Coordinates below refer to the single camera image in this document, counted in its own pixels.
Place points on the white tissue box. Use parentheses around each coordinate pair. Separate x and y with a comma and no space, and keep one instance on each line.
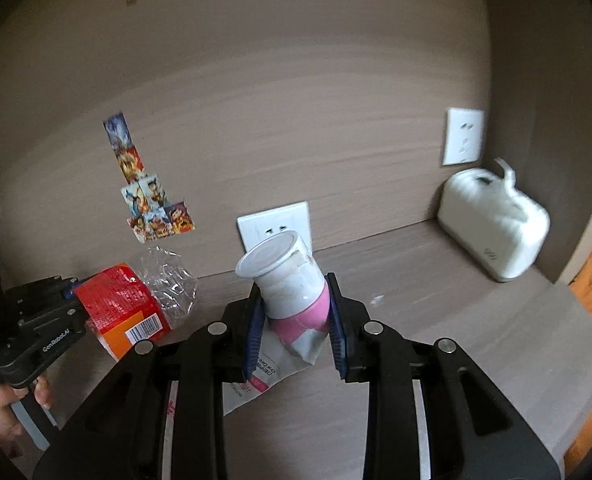
(502,228)

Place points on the white pink yogurt cup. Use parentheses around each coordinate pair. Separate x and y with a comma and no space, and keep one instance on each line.
(294,291)

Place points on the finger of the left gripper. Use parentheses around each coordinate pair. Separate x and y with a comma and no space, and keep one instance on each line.
(33,322)
(48,293)

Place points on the upper white wall socket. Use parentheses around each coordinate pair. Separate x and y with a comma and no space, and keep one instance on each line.
(463,139)

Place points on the lower white wall socket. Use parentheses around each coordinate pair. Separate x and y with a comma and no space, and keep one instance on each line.
(254,228)

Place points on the red snack package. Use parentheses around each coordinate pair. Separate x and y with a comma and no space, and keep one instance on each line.
(122,310)

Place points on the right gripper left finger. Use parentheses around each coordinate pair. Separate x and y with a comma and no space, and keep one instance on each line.
(219,353)

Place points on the person's left hand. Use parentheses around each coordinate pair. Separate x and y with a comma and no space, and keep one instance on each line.
(10,428)

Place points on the cartoon sticker strip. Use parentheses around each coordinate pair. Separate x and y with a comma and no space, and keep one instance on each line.
(152,215)

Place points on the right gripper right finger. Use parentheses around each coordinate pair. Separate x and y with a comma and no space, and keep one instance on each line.
(372,353)

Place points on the white wall socket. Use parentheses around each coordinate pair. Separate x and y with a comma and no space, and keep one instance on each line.
(254,228)
(463,139)

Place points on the clear crumpled plastic bag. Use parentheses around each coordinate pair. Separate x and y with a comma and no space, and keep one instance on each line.
(171,283)

